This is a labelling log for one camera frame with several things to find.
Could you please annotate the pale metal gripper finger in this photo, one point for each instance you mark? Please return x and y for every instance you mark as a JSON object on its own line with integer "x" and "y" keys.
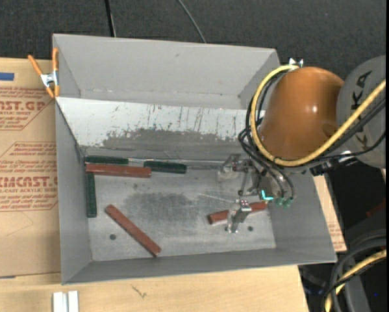
{"x": 237, "y": 166}
{"x": 237, "y": 219}

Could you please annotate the red-brown flat block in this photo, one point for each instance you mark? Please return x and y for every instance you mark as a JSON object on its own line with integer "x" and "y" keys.
{"x": 119, "y": 170}
{"x": 132, "y": 229}
{"x": 218, "y": 217}

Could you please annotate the grey metal bin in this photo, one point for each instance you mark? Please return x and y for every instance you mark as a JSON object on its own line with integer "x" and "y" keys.
{"x": 168, "y": 206}

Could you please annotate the dark green flat block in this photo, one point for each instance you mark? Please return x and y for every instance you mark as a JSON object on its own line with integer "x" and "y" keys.
{"x": 165, "y": 167}
{"x": 91, "y": 195}
{"x": 106, "y": 160}

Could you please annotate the brown cardboard board red print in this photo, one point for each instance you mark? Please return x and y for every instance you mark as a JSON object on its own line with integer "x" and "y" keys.
{"x": 25, "y": 174}

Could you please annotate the black cylinder on white bracket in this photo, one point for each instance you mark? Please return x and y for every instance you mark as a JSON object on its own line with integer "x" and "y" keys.
{"x": 321, "y": 169}

